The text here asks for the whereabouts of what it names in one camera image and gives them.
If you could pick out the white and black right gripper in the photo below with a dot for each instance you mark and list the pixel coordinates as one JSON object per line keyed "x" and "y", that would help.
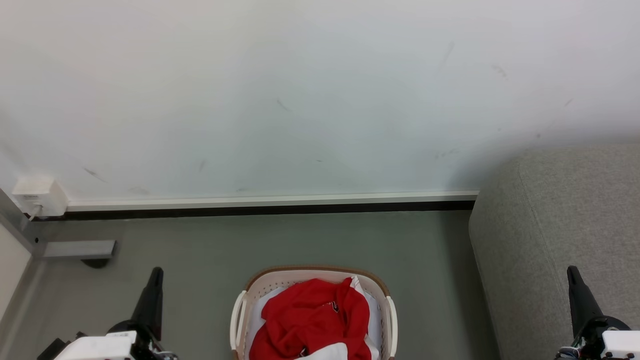
{"x": 617, "y": 345}

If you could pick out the grey metal foot bar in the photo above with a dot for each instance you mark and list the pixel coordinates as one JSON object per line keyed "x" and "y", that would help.
{"x": 80, "y": 248}

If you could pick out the grey fabric sofa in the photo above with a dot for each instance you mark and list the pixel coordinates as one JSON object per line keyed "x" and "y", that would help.
{"x": 550, "y": 225}

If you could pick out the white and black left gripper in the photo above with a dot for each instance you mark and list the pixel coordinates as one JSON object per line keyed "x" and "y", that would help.
{"x": 100, "y": 347}

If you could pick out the white wall socket box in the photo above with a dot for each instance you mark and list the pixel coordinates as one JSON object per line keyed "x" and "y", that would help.
{"x": 39, "y": 194}

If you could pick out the black caster wheel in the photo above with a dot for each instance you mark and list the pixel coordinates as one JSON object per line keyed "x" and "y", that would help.
{"x": 95, "y": 263}

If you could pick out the white baseboard strip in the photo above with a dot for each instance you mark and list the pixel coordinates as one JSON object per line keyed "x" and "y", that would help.
{"x": 270, "y": 201}

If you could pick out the red and white garment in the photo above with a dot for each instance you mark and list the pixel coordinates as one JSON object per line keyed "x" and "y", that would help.
{"x": 310, "y": 320}

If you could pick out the cream plastic laundry basket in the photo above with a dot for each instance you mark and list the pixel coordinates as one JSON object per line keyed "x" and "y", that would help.
{"x": 270, "y": 282}

